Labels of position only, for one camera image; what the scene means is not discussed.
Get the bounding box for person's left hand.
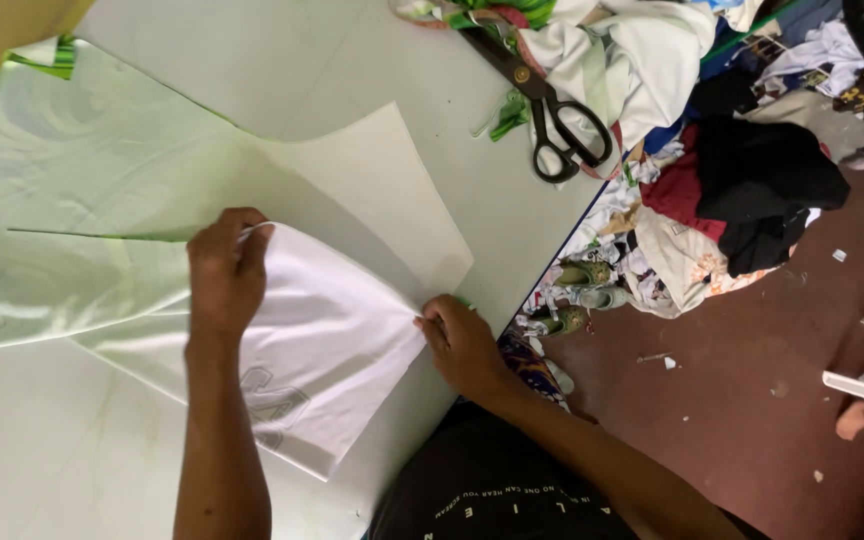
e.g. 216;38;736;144
186;207;276;344

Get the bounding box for person's right hand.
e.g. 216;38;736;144
412;294;513;400

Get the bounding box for white printed fabric piece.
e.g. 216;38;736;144
237;222;430;482

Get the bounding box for person's colourful patterned garment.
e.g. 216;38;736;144
498;332;576;414

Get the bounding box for green patterned shoe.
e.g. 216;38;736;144
532;305;590;338
555;259;614;289

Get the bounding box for person's black printed shirt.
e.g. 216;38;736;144
367;400;772;540

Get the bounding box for pale grey shoe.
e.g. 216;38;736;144
577;286;630;312

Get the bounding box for pale green satin fabric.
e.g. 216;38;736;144
0;40;276;406

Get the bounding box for cream paper pattern sheet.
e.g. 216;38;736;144
255;102;475;303

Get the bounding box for small green fabric scrap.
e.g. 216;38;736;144
472;89;531;143

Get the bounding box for large black tailor scissors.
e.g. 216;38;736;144
459;27;615;186

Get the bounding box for green striped fabric scrap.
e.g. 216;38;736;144
6;33;78;81

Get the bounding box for heap of white green fabrics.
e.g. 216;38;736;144
390;0;720;151

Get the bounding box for heap of mixed clothes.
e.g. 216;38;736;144
520;0;864;322

